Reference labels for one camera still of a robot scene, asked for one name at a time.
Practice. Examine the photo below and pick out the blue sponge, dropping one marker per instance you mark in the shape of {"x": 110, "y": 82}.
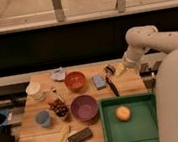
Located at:
{"x": 99, "y": 82}

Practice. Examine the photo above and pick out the yellow banana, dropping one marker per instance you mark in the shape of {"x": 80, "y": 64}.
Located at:
{"x": 64, "y": 133}

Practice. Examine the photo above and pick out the small red object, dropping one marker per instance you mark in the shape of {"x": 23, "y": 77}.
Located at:
{"x": 51, "y": 101}

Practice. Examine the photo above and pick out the purple bowl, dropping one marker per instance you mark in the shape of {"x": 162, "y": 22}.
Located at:
{"x": 84, "y": 107}

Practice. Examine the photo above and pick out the orange fruit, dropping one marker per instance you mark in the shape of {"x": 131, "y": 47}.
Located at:
{"x": 123, "y": 113}

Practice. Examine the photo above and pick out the dark red grape bunch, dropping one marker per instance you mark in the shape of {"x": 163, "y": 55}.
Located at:
{"x": 59, "y": 108}

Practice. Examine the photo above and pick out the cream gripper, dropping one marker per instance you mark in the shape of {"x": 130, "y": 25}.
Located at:
{"x": 120, "y": 68}

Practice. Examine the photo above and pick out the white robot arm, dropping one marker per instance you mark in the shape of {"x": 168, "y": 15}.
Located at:
{"x": 142, "y": 39}

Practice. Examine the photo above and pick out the orange-red bowl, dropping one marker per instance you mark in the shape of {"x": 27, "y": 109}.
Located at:
{"x": 75, "y": 81}

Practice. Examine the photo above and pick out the white paper cup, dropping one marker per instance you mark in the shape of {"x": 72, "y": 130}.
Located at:
{"x": 35, "y": 91}

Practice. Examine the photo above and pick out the small blue cup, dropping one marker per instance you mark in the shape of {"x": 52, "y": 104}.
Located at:
{"x": 43, "y": 118}

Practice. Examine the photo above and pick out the green plastic tray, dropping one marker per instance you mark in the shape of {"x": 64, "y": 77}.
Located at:
{"x": 142, "y": 126}

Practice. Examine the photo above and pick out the small black round object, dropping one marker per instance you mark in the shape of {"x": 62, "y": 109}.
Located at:
{"x": 109, "y": 69}

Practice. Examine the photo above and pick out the black rectangular eraser block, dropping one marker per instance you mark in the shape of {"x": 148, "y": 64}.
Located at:
{"x": 81, "y": 136}

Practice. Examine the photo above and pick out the white blue crumpled packet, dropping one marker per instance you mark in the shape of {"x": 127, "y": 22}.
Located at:
{"x": 58, "y": 74}

